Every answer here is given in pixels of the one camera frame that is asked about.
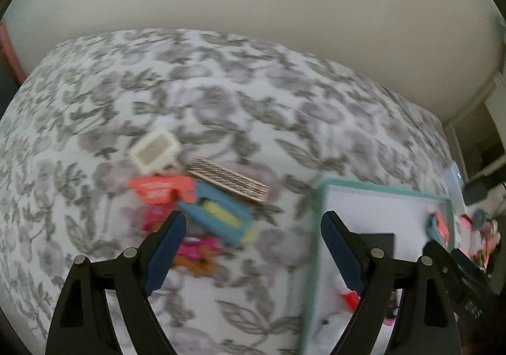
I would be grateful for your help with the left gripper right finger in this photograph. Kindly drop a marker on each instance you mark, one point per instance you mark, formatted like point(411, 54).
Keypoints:
point(425, 321)

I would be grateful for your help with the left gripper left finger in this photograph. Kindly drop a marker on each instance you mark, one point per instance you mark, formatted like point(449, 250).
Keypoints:
point(82, 323)

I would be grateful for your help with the pink blue case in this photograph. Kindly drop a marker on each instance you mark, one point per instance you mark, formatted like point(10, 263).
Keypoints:
point(437, 230)

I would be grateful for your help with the red white tube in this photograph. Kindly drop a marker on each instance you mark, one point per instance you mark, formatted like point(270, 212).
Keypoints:
point(351, 299)

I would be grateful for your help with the black power adapter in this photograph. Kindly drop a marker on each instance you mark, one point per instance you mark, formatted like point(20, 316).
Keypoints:
point(383, 241)

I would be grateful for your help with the paw patrol dog toy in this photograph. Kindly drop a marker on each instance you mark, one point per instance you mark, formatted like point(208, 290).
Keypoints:
point(196, 253)

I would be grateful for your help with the white plastic socket frame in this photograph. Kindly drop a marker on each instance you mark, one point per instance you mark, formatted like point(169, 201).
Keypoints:
point(156, 151)

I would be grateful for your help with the blue case yellow insert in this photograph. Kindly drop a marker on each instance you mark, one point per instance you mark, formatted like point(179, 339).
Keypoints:
point(220, 214)

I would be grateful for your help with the greek key pattern lighter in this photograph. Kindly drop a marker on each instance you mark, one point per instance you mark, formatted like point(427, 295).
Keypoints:
point(229, 180)

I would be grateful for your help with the white charger with cable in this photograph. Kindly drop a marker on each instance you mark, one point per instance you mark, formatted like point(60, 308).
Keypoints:
point(332, 327)

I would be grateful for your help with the colourful toy pile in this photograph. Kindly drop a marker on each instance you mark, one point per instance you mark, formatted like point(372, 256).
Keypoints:
point(477, 237)

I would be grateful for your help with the teal white tray box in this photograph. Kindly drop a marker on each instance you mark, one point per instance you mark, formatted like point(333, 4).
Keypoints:
point(365, 208)

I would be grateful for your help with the black adapter on shelf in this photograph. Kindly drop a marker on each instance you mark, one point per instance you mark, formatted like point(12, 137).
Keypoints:
point(475, 191)

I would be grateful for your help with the orange plastic clip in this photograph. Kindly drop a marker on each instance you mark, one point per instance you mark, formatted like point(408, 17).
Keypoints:
point(168, 189)

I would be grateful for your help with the floral grey white blanket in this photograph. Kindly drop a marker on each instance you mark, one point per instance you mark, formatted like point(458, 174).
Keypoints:
point(276, 115)

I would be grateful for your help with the pink rolled mat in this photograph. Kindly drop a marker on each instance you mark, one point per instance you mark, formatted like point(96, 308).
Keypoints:
point(8, 51)

